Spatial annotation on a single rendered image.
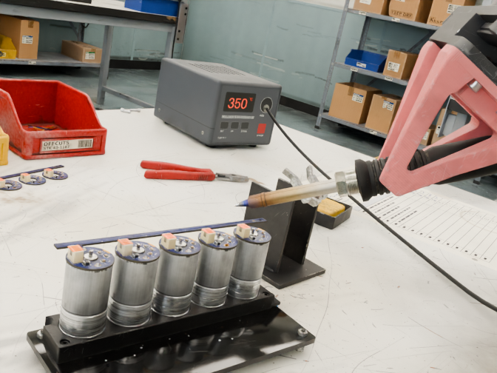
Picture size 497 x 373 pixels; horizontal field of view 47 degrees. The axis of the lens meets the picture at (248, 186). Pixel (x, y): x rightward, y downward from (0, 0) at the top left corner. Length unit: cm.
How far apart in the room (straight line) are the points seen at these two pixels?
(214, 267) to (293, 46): 539
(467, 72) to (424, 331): 22
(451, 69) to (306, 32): 535
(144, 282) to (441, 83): 19
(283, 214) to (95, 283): 19
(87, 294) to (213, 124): 49
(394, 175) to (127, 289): 16
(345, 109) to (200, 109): 414
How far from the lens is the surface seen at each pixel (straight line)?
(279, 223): 45
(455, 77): 30
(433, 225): 69
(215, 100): 76
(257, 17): 600
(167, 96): 86
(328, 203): 62
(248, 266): 37
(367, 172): 32
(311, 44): 560
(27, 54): 501
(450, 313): 50
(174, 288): 34
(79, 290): 31
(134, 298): 33
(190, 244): 34
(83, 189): 57
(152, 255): 32
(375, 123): 476
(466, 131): 35
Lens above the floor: 96
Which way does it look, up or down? 18 degrees down
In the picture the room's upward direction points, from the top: 12 degrees clockwise
